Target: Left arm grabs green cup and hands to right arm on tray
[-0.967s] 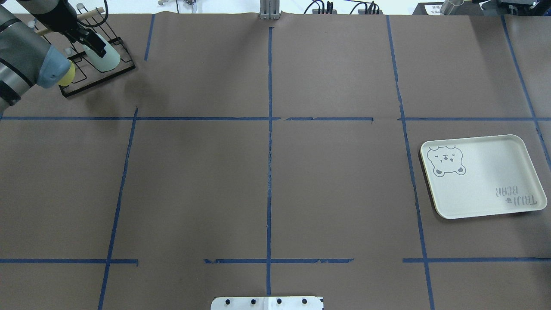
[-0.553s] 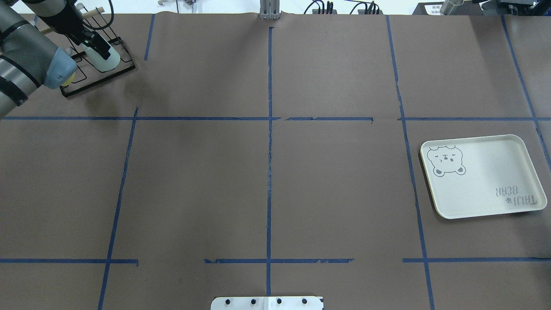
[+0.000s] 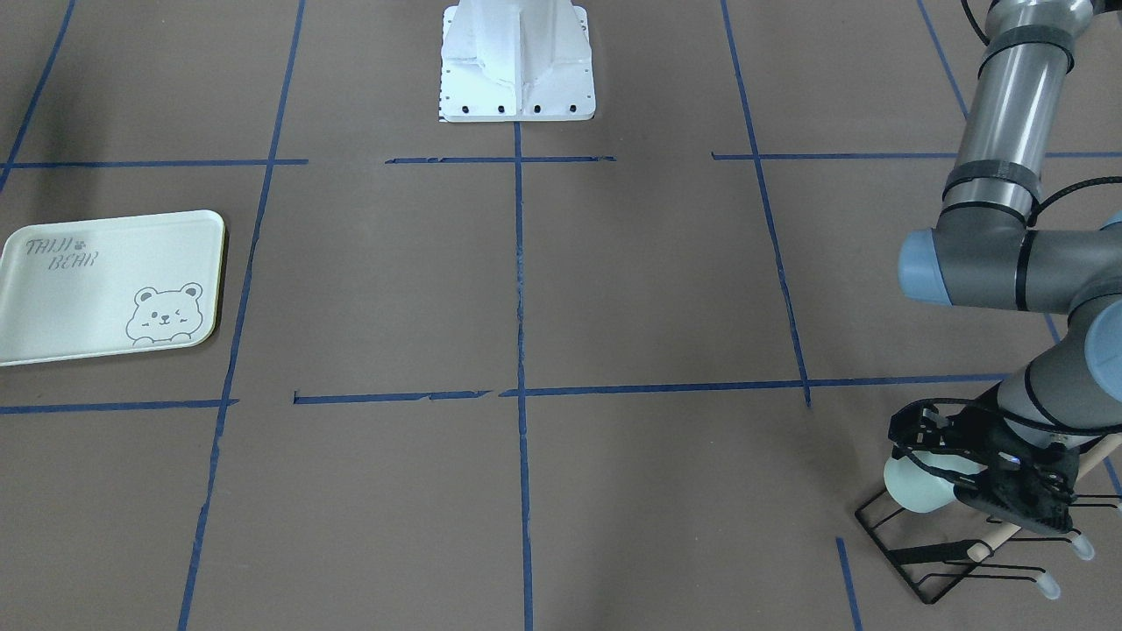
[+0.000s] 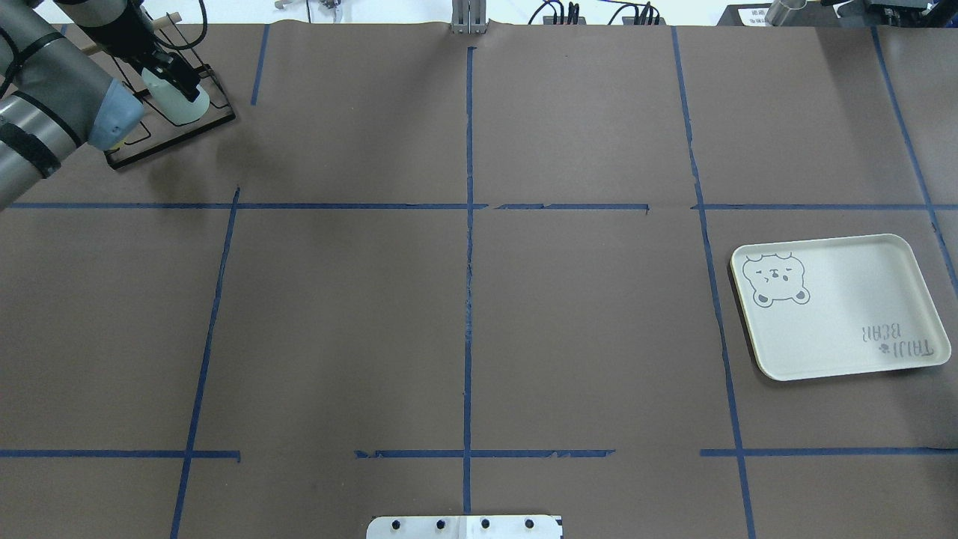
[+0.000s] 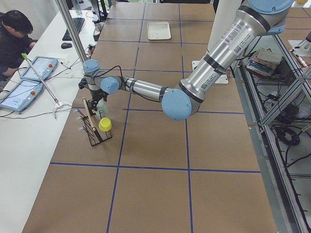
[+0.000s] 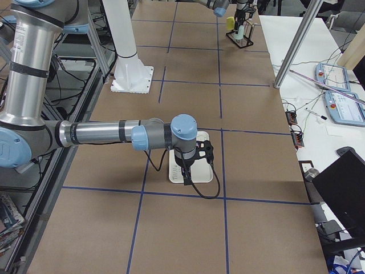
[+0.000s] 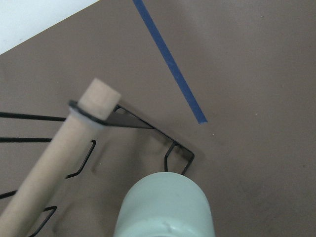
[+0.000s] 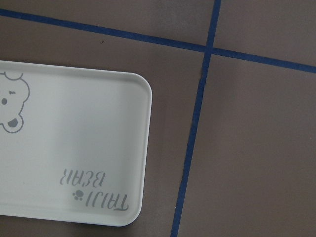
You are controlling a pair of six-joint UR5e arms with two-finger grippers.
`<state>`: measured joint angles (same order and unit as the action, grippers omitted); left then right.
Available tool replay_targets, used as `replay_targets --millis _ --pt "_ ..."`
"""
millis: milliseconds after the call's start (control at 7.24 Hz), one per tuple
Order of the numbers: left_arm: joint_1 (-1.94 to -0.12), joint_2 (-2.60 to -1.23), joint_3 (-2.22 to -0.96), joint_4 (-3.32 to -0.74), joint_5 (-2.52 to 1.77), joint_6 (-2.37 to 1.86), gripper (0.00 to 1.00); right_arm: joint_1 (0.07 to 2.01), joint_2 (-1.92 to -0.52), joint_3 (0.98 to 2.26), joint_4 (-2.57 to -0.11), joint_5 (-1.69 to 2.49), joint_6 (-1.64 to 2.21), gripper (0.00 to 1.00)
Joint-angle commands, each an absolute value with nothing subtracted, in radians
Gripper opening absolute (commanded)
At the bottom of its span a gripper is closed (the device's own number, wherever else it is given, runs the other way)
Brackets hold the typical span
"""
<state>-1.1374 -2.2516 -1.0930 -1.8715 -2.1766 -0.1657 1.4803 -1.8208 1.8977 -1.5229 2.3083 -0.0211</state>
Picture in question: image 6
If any aluminium frame post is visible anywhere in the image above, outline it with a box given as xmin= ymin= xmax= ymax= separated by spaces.
xmin=274 ymin=0 xmax=324 ymax=88

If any grey computer mouse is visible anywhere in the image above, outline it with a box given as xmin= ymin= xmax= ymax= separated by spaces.
xmin=335 ymin=146 xmax=354 ymax=157

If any lower orange connector box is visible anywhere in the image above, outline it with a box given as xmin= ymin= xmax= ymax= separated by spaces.
xmin=290 ymin=130 xmax=305 ymax=148

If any cream bear print tray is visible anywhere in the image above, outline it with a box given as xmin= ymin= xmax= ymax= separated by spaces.
xmin=169 ymin=131 xmax=213 ymax=184

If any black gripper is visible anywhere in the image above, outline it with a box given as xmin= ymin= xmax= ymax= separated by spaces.
xmin=174 ymin=159 xmax=194 ymax=186
xmin=234 ymin=10 xmax=245 ymax=32

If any upper orange connector box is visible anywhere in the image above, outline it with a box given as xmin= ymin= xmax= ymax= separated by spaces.
xmin=285 ymin=110 xmax=297 ymax=125

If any black marker pen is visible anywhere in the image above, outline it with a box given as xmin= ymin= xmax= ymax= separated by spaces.
xmin=305 ymin=108 xmax=327 ymax=120

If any lower blue teach pendant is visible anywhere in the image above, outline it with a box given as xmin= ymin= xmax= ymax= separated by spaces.
xmin=325 ymin=91 xmax=364 ymax=127

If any blue teach pendant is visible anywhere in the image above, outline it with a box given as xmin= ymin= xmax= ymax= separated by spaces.
xmin=315 ymin=63 xmax=351 ymax=92
xmin=325 ymin=91 xmax=364 ymax=127

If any black computer monitor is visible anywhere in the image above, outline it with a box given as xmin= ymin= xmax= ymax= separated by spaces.
xmin=313 ymin=150 xmax=364 ymax=237

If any orange connector box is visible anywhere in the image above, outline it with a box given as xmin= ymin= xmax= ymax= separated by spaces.
xmin=290 ymin=130 xmax=305 ymax=148
xmin=285 ymin=110 xmax=297 ymax=125

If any upper blue teach pendant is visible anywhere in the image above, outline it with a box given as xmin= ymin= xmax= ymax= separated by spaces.
xmin=315 ymin=63 xmax=351 ymax=92

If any stack of magazines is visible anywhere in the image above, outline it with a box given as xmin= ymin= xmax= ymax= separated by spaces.
xmin=1 ymin=192 xmax=25 ymax=256

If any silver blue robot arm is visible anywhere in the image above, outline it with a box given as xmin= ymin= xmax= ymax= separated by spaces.
xmin=194 ymin=0 xmax=249 ymax=33
xmin=1 ymin=1 xmax=199 ymax=185

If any white camera mast base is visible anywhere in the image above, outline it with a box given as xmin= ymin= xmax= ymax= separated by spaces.
xmin=103 ymin=0 xmax=154 ymax=94

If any black wire cup rack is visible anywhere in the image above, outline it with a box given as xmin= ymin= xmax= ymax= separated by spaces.
xmin=226 ymin=16 xmax=255 ymax=49

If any mint green cup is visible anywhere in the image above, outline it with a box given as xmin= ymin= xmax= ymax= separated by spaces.
xmin=232 ymin=25 xmax=245 ymax=40

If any long reacher grabber stick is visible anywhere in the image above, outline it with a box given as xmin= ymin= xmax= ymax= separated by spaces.
xmin=289 ymin=69 xmax=365 ymax=104

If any black camera cable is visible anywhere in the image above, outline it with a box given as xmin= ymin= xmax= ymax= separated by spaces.
xmin=144 ymin=147 xmax=221 ymax=200

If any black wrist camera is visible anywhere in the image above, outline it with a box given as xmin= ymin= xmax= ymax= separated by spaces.
xmin=193 ymin=140 xmax=214 ymax=165

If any yellow cup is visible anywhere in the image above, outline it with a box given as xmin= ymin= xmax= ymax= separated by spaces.
xmin=226 ymin=17 xmax=236 ymax=32

